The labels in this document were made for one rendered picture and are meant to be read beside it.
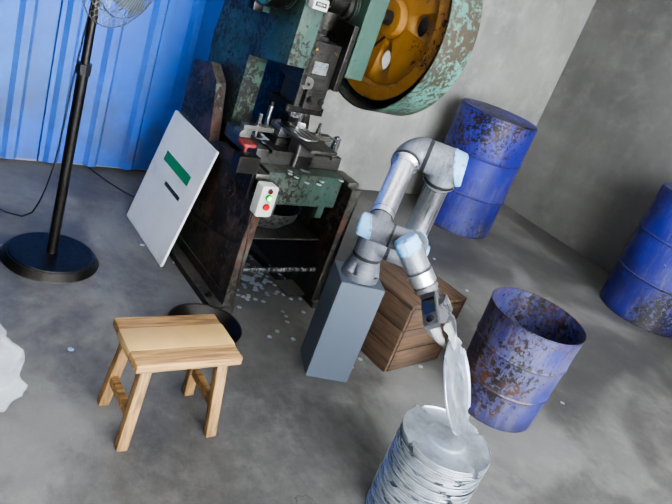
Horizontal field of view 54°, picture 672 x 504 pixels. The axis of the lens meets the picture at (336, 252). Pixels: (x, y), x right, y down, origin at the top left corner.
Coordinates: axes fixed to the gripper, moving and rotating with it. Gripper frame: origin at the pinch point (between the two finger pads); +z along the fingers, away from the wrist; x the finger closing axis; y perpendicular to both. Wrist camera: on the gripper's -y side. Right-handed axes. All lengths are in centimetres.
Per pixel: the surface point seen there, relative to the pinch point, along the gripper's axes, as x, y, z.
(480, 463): 4.5, -4.3, 36.7
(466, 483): 8.6, -11.5, 37.5
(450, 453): 11.2, -6.3, 30.0
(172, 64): 131, 166, -135
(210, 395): 77, -9, -10
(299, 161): 55, 90, -62
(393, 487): 30.7, -11.4, 34.0
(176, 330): 76, -9, -35
